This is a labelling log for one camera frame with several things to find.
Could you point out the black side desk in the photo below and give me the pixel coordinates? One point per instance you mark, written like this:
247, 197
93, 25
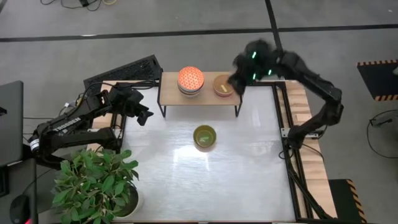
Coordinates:
18, 180

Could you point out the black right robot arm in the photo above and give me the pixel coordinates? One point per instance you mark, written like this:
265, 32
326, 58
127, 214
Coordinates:
323, 90

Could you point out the black perforated panel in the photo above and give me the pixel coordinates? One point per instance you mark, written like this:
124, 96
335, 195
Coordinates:
124, 73

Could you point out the green plastic bowl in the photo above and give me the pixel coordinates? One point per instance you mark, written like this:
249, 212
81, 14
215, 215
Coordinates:
205, 136

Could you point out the black hazard-striped floor mat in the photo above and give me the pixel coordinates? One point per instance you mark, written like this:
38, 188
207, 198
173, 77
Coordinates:
377, 79
345, 199

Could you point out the white plant pot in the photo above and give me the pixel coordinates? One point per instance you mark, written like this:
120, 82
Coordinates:
136, 203

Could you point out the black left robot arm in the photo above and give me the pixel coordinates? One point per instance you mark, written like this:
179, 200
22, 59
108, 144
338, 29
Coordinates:
71, 130

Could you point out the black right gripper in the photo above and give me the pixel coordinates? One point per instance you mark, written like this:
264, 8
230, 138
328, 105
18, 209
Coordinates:
255, 62

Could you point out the ceramic bowl with blue inside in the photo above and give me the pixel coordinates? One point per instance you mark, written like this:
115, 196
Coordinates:
191, 93

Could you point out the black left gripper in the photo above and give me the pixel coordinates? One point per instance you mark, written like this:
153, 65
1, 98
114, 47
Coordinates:
126, 99

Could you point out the dark grey monitor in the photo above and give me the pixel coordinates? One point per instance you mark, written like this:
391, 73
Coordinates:
12, 124

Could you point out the olive green bowl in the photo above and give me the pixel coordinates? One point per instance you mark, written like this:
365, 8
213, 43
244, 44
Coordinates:
223, 84

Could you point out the wooden shelf with black legs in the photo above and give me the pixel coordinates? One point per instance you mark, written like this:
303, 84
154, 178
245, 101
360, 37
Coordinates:
169, 93

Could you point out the ceramic bowl with orange inside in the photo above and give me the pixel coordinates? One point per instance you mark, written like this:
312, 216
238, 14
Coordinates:
191, 77

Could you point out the black computer mouse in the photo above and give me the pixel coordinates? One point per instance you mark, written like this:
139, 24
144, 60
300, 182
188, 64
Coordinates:
19, 210

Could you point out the black metal table frame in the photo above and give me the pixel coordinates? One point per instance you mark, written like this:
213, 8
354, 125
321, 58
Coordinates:
281, 102

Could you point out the green leafy plant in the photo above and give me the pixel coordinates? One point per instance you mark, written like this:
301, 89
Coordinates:
93, 183

